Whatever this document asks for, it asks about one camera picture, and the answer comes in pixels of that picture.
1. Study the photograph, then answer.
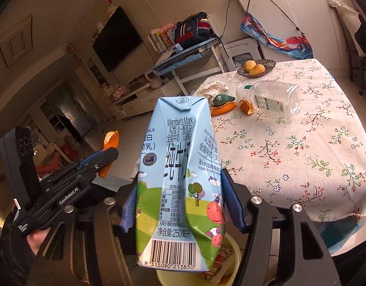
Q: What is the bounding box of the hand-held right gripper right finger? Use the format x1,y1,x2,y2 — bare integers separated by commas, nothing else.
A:
222,169,335,286

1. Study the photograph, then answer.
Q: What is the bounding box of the person's left hand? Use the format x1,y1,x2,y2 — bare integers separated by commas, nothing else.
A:
27,229,50,256

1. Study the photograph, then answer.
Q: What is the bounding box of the green avocado toy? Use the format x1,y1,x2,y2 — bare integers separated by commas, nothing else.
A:
211,94,236,107

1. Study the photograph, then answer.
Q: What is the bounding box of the person's right leg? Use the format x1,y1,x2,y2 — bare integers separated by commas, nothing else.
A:
332,238,366,286

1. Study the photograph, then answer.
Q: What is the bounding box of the dark patterned fruit plate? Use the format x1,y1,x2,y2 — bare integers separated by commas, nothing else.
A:
237,59,277,79

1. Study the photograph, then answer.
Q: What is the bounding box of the floral tablecloth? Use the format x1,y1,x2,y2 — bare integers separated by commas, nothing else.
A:
195,59,366,224

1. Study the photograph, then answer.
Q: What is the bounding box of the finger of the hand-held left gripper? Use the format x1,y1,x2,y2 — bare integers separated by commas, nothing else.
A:
77,147,120,169
82,159,118,183

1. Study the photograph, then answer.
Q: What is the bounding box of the black power cable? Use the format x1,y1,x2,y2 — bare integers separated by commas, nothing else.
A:
220,0,235,49

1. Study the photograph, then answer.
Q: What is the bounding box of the black wall television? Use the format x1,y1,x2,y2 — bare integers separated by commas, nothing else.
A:
92,6,144,72

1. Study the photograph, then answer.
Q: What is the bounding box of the white paper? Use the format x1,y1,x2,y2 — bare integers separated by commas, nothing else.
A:
200,80,229,97

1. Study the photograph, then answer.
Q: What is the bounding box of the person's left forearm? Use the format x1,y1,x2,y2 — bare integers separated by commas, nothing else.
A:
0,209,37,286

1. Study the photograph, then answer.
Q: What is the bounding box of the black red backpack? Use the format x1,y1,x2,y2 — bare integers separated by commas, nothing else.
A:
174,12,217,50

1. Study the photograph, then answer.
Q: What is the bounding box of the orange snack packet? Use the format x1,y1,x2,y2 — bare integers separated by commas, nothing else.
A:
212,247,235,275

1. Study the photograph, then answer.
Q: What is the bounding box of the long orange peel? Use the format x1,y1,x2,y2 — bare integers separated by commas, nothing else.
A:
210,102,238,116

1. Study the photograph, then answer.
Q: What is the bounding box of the row of books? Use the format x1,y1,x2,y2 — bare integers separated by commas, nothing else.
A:
146,30,175,53

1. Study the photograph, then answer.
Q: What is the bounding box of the pink kettlebell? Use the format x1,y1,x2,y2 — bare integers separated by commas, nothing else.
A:
145,71,163,89

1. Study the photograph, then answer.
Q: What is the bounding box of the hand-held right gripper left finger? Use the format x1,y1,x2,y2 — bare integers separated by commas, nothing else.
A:
26,180,139,286

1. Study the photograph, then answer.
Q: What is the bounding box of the white floor appliance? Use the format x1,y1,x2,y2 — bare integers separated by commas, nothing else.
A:
224,39,261,73

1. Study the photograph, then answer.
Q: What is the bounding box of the black folding chair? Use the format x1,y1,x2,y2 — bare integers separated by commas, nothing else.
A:
354,15,366,96

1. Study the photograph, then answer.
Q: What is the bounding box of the pale blue milk carton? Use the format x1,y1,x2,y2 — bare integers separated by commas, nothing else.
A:
135,95,227,274

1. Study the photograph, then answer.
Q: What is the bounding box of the colourful drawstring bag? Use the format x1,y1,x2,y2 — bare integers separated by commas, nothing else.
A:
241,0,314,60

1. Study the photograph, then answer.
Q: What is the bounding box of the yellow plastic bin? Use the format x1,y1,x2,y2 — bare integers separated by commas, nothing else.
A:
156,232,242,286

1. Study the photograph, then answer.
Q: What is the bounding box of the pink floral box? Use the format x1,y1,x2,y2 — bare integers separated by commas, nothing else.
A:
111,86,127,101

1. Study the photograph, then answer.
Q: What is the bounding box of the blue study desk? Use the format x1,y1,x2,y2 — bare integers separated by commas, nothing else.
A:
145,36,226,94

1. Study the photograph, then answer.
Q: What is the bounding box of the clear plastic bottle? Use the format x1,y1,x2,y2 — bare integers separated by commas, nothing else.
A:
235,80,303,122

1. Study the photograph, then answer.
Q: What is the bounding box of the checkered under cloth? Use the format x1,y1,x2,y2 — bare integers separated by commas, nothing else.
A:
316,213,366,248

